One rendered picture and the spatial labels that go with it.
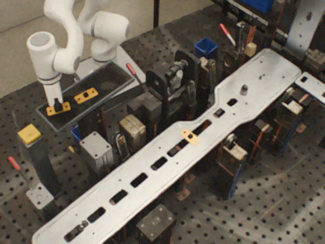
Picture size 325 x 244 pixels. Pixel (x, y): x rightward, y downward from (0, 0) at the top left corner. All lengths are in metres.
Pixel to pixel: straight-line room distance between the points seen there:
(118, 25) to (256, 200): 0.97
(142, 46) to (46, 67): 1.16
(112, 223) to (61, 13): 0.72
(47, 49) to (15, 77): 2.08
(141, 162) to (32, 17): 2.51
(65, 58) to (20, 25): 2.54
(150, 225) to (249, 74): 0.85
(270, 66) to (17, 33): 2.38
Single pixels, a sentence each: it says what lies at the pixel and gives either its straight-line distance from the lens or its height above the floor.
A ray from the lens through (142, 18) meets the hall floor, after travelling 3.65.
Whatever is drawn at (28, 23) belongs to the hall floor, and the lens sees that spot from 3.75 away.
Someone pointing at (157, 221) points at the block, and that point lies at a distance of 1.39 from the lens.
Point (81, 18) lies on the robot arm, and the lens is 1.74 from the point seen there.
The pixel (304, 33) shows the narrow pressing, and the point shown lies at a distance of 1.94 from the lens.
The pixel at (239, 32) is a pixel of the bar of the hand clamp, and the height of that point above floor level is 1.18.
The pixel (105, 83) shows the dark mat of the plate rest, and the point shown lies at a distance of 1.55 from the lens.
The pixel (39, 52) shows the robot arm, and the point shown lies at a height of 1.49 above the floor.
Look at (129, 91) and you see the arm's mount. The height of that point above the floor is 0.77.
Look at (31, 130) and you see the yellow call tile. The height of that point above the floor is 1.16.
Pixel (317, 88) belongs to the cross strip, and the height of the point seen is 1.00.
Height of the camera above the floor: 2.32
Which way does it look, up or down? 54 degrees down
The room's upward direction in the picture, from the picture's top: 4 degrees clockwise
